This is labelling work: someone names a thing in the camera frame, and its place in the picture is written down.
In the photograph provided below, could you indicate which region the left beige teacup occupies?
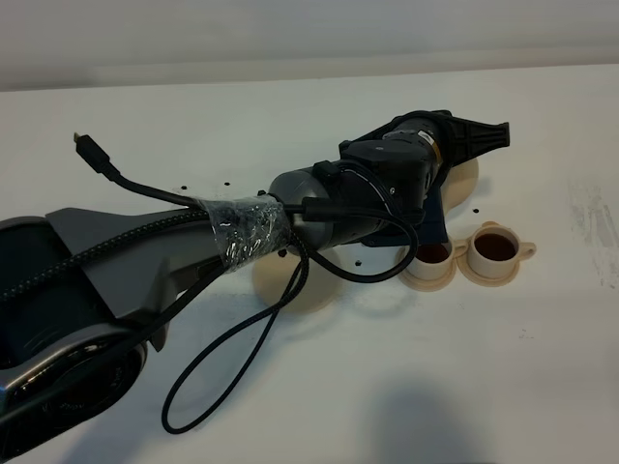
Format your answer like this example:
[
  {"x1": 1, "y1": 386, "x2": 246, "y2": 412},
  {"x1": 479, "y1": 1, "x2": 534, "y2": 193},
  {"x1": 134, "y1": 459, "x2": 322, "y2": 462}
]
[{"x1": 409, "y1": 241, "x2": 468, "y2": 281}]

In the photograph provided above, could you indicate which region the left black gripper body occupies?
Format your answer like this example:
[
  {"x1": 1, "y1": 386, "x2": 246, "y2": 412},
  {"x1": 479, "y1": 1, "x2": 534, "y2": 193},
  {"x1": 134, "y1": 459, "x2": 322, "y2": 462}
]
[{"x1": 381, "y1": 110, "x2": 464, "y2": 169}]

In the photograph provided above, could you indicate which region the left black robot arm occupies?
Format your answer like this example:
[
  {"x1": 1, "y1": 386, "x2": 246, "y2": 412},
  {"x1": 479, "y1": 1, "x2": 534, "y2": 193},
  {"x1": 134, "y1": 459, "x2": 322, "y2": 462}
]
[{"x1": 1, "y1": 110, "x2": 511, "y2": 461}]

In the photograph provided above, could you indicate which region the beige cup saucer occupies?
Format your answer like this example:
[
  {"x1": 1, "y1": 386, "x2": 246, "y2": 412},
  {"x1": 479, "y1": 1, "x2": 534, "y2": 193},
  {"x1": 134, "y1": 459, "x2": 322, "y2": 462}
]
[
  {"x1": 457, "y1": 255, "x2": 519, "y2": 287},
  {"x1": 398, "y1": 261, "x2": 457, "y2": 292}
]

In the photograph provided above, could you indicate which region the beige ceramic teapot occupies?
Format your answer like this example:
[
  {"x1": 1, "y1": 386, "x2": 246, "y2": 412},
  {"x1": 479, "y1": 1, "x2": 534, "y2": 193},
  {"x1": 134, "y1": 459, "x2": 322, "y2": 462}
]
[{"x1": 440, "y1": 159, "x2": 479, "y2": 215}]

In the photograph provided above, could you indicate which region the right beige teacup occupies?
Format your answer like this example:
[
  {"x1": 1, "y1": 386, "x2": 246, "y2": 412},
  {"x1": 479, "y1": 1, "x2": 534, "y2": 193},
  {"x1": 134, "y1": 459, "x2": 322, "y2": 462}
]
[{"x1": 465, "y1": 221, "x2": 537, "y2": 278}]

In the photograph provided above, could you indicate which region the beige teacup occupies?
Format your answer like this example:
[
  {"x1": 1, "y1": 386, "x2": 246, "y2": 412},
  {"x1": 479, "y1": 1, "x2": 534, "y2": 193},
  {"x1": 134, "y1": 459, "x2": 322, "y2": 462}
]
[
  {"x1": 465, "y1": 221, "x2": 537, "y2": 278},
  {"x1": 409, "y1": 241, "x2": 468, "y2": 281}
]

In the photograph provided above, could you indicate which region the right beige cup saucer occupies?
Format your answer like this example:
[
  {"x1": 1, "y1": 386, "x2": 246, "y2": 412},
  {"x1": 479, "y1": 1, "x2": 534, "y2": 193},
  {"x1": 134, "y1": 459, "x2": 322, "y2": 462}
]
[{"x1": 457, "y1": 255, "x2": 519, "y2": 287}]

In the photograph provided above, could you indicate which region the beige teapot saucer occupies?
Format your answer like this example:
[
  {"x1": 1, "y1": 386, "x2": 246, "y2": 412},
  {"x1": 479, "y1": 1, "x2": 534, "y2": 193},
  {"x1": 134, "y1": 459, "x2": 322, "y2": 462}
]
[{"x1": 251, "y1": 253, "x2": 342, "y2": 314}]

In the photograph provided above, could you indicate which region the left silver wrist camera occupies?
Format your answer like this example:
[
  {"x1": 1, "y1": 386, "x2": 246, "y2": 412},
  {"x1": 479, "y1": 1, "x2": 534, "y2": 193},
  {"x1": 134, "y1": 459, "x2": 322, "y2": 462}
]
[{"x1": 361, "y1": 186, "x2": 448, "y2": 247}]

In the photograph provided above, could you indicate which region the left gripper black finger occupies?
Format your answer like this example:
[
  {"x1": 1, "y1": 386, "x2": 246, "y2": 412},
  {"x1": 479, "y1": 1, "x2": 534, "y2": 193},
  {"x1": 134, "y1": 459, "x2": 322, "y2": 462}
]
[{"x1": 447, "y1": 116, "x2": 511, "y2": 162}]

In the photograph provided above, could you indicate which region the left beige cup saucer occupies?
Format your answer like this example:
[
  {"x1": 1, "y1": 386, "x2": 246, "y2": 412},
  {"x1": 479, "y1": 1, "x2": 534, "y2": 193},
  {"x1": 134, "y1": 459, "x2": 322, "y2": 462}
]
[{"x1": 398, "y1": 261, "x2": 457, "y2": 292}]

